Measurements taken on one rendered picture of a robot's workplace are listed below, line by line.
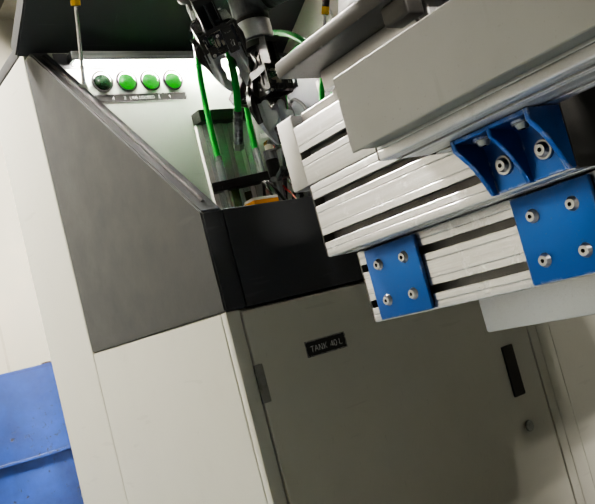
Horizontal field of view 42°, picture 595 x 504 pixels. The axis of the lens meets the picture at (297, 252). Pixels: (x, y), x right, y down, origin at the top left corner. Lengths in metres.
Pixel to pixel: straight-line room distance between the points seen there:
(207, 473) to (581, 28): 1.03
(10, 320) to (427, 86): 3.01
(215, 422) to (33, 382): 1.42
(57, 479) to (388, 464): 1.52
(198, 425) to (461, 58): 0.91
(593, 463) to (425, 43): 1.27
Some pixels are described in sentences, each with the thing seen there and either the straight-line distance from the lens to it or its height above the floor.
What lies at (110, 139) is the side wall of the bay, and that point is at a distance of 1.48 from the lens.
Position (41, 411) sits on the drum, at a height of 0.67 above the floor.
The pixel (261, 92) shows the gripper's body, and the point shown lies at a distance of 1.62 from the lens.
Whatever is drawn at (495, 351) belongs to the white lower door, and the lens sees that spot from 1.57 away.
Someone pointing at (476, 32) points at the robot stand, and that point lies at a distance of 0.59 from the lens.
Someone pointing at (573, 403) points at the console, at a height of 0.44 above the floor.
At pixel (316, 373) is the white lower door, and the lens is 1.28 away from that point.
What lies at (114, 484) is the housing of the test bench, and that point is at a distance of 1.79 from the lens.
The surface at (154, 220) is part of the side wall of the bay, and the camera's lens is 1.35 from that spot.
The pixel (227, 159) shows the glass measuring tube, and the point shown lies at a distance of 1.89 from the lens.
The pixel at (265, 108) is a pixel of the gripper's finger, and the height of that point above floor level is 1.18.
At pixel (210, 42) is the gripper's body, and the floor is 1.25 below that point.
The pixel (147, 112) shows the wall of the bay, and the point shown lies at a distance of 1.87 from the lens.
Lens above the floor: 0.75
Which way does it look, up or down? 5 degrees up
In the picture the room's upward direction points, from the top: 15 degrees counter-clockwise
